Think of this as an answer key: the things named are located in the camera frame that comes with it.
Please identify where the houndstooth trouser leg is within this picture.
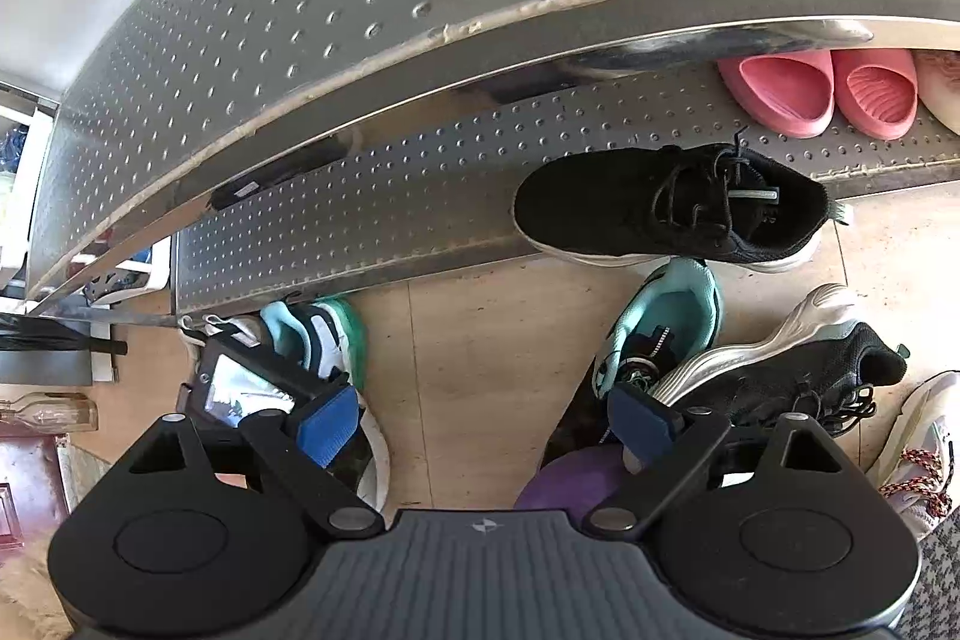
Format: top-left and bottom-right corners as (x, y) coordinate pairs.
(896, 513), (960, 640)

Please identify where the white navy chunky sneaker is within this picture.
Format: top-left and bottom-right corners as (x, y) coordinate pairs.
(178, 314), (272, 347)

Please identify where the pink fluffy claw slipper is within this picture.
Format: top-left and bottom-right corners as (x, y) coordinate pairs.
(913, 50), (960, 135)

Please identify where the black mesh sneaker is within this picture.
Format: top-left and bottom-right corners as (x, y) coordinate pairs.
(512, 138), (853, 273)
(652, 283), (910, 437)

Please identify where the purple slide sandal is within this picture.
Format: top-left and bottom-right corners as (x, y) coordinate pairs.
(514, 445), (628, 520)

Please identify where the pink slide sandal right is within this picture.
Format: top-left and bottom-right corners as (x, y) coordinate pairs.
(832, 49), (919, 142)

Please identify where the metal perforated shoe rack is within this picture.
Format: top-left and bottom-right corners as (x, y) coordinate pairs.
(26, 0), (958, 312)

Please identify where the worn white sneaker right foot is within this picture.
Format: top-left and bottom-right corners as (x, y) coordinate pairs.
(867, 370), (958, 541)

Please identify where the black teal sneaker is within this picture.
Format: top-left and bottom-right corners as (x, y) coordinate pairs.
(260, 298), (391, 510)
(589, 259), (724, 398)

